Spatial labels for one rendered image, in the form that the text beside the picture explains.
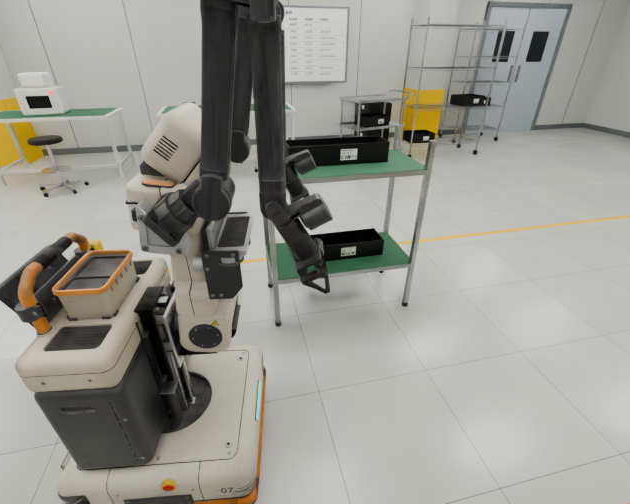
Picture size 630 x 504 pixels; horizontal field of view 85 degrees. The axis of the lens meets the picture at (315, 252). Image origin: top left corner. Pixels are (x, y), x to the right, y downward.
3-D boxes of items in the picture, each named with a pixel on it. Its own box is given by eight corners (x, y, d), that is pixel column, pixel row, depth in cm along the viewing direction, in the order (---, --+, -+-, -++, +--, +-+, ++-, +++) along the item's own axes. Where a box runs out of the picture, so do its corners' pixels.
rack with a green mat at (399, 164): (267, 285, 255) (254, 131, 199) (382, 270, 272) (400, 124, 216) (275, 327, 216) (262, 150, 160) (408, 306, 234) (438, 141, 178)
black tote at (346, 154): (289, 168, 187) (288, 147, 181) (284, 159, 202) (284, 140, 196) (387, 161, 198) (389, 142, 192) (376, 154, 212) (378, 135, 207)
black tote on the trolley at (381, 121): (366, 127, 479) (366, 117, 472) (354, 124, 502) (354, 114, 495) (389, 125, 495) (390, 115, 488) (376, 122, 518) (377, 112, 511)
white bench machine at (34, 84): (33, 111, 448) (17, 72, 424) (71, 110, 460) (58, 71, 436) (22, 116, 418) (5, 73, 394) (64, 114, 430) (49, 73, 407)
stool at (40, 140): (31, 192, 417) (8, 140, 386) (76, 180, 456) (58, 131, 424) (53, 201, 395) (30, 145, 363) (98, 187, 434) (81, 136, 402)
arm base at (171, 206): (158, 198, 80) (140, 220, 70) (183, 177, 78) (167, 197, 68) (187, 224, 84) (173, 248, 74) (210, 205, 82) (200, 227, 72)
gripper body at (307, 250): (320, 242, 89) (307, 220, 85) (324, 264, 80) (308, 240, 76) (299, 252, 90) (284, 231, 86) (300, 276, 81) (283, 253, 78)
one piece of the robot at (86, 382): (85, 493, 120) (-40, 308, 78) (141, 368, 167) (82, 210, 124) (183, 485, 122) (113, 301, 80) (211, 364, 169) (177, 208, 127)
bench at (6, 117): (26, 170, 496) (0, 110, 455) (137, 163, 525) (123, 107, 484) (-3, 187, 433) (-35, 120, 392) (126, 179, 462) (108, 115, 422)
